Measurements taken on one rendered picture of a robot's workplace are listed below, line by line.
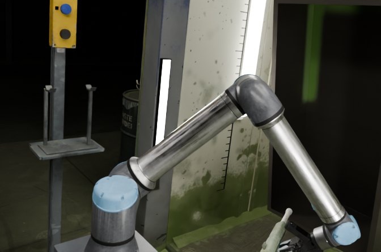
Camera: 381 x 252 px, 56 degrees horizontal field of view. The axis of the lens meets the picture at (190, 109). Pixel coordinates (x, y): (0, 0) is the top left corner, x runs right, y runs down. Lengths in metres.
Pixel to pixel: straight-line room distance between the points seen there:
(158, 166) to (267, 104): 0.47
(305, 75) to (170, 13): 0.83
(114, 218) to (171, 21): 1.18
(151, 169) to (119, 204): 0.21
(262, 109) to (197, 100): 1.11
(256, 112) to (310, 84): 1.04
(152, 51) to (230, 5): 0.60
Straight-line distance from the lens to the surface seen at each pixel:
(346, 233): 1.39
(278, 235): 1.73
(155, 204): 2.30
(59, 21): 1.90
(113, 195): 1.20
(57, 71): 1.97
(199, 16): 2.14
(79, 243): 1.45
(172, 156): 1.32
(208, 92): 2.27
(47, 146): 1.94
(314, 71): 2.14
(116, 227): 1.25
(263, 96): 1.16
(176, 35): 2.05
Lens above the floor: 1.45
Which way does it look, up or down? 13 degrees down
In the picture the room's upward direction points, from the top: 6 degrees clockwise
